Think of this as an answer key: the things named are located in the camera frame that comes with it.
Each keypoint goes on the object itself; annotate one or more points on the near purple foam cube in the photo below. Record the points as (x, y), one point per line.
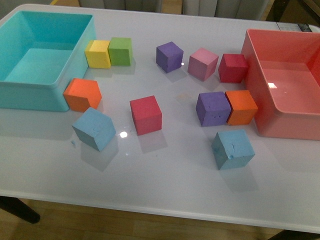
(213, 109)

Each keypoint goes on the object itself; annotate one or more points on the table label sticker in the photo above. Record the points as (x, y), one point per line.
(294, 27)

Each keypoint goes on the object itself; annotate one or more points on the teal plastic bin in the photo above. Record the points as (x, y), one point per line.
(40, 53)

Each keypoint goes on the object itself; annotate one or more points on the left grey chair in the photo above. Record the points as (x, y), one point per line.
(153, 6)

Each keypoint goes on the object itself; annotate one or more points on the far purple foam cube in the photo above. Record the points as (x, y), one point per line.
(169, 57)

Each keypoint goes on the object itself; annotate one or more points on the orange foam cube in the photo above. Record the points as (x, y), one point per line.
(243, 107)
(82, 94)

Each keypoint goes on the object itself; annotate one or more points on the left orange foam cube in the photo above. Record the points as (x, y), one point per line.
(82, 94)

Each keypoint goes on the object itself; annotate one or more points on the centre red foam cube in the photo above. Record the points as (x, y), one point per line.
(146, 115)

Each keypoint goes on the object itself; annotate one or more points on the purple foam cube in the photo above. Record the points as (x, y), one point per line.
(169, 57)
(213, 109)

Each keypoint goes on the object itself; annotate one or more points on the pink plastic bin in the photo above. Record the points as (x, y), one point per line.
(284, 80)

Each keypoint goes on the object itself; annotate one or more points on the right orange foam cube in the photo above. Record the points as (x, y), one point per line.
(243, 107)

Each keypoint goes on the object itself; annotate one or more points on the black table leg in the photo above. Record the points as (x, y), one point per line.
(19, 209)

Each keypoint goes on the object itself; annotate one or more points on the dark red foam cube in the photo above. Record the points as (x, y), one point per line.
(232, 68)

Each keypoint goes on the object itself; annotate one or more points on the green foam cube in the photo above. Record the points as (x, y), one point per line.
(120, 51)

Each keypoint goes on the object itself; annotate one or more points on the pink foam cube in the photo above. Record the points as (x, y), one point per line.
(202, 64)

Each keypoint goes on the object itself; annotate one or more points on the yellow foam cube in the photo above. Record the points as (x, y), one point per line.
(97, 54)

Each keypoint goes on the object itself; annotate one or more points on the blue foam cube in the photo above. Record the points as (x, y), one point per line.
(94, 128)
(232, 149)

